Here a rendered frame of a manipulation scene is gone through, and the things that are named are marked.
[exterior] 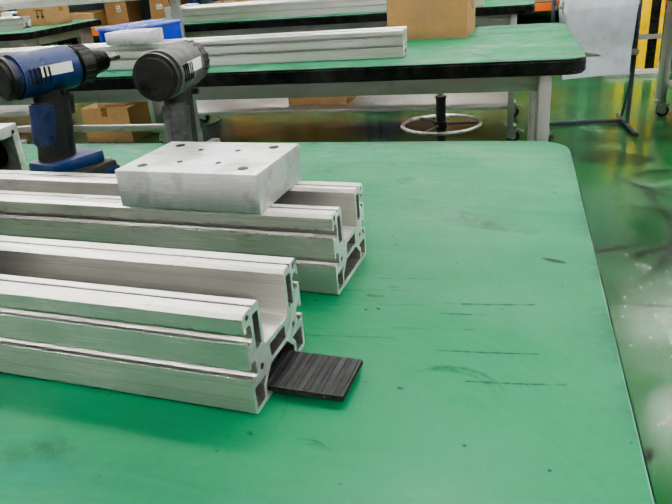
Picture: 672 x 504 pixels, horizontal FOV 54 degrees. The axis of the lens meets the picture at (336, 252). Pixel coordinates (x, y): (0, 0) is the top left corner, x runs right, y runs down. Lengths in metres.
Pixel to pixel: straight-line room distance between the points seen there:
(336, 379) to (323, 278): 0.16
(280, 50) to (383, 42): 0.34
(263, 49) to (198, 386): 1.82
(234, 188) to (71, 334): 0.20
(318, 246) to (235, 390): 0.19
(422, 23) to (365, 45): 0.47
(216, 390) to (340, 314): 0.16
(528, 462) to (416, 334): 0.17
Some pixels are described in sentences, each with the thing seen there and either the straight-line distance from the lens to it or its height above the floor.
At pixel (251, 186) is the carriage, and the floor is 0.89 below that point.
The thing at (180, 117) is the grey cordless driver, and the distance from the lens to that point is 0.88.
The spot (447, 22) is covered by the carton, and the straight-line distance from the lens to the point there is 2.57.
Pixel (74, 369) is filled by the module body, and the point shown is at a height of 0.80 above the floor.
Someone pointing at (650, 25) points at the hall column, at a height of 0.38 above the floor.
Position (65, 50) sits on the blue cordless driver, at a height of 0.99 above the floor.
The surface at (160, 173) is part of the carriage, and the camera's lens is 0.68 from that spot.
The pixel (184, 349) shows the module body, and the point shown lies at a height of 0.83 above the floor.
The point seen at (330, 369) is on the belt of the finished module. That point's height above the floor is 0.79.
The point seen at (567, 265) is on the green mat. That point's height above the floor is 0.78.
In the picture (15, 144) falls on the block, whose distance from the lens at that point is 1.22.
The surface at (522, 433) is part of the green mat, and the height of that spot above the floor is 0.78.
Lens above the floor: 1.09
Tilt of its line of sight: 24 degrees down
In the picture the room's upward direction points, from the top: 5 degrees counter-clockwise
